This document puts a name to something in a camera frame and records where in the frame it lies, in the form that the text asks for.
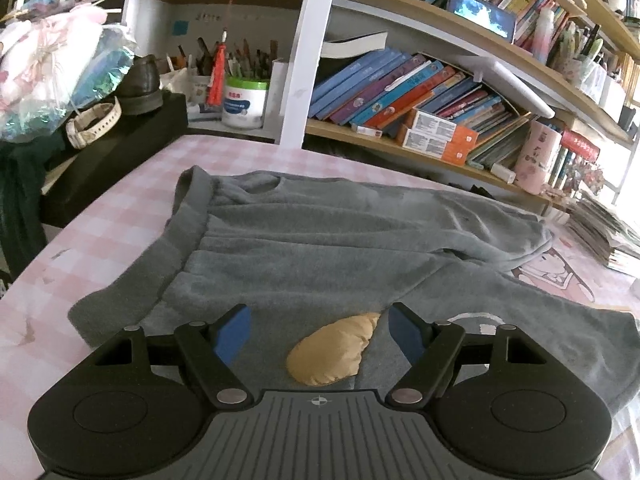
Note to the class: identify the row of colourful leaning books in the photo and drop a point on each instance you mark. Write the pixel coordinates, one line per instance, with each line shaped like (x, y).
(380, 90)

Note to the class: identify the stack of magazines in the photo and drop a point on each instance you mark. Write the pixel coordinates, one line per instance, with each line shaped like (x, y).
(605, 235)

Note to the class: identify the white wooden bookshelf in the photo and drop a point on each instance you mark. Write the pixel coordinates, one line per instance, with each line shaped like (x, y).
(306, 60)

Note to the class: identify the cream wristwatch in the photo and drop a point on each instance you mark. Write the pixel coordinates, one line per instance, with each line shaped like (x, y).
(92, 127)

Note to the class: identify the black shoe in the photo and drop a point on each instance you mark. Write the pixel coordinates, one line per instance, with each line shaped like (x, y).
(140, 85)

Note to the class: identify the blue-framed tablet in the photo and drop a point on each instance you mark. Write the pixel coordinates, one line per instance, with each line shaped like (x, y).
(480, 15)

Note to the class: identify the orange and white box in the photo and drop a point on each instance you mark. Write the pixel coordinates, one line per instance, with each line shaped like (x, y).
(442, 127)
(432, 146)

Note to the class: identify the pink cylindrical container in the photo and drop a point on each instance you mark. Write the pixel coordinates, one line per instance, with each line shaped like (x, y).
(537, 157)

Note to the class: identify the thick white-paged book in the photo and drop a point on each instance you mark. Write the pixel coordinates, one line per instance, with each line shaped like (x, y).
(352, 46)

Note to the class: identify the sparkly colourful ornament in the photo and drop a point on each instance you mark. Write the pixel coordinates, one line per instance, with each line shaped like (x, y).
(585, 175)

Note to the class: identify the white flat panel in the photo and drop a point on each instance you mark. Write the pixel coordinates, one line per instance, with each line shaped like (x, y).
(505, 82)

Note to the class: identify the grey sweater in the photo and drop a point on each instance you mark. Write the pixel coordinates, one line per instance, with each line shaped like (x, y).
(325, 260)

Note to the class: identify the tan padded pouch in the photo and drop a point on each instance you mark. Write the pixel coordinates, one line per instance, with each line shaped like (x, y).
(330, 351)

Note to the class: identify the bundle of pens and brushes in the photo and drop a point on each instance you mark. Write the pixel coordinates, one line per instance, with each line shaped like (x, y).
(240, 60)

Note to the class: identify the black box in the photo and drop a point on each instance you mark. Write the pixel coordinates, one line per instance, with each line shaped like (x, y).
(125, 155)

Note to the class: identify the white storage box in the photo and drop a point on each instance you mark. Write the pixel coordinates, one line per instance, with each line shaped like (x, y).
(612, 97)

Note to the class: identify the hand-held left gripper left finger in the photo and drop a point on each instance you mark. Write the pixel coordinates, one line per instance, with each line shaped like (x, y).
(232, 332)

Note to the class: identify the plastic bag of pink items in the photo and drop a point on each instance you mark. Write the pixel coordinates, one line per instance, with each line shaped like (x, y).
(50, 70)

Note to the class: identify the white charger block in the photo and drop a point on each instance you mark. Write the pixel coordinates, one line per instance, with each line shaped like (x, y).
(502, 172)

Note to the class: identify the thick red dictionary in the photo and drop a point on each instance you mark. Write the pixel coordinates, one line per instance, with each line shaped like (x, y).
(580, 146)

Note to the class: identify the red tassel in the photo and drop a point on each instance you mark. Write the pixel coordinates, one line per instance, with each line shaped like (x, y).
(219, 80)

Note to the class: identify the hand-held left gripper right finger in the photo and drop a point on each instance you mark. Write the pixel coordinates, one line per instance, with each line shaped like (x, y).
(406, 332)

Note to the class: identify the dark green cloth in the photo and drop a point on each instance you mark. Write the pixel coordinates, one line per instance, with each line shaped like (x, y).
(25, 200)

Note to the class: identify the pastel pink bottle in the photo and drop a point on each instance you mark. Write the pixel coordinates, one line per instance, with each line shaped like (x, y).
(542, 35)

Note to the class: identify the white jar with green rim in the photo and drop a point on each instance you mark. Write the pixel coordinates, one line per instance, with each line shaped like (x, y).
(245, 105)

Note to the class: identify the clear pen holder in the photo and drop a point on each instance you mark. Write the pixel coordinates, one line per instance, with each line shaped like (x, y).
(577, 60)

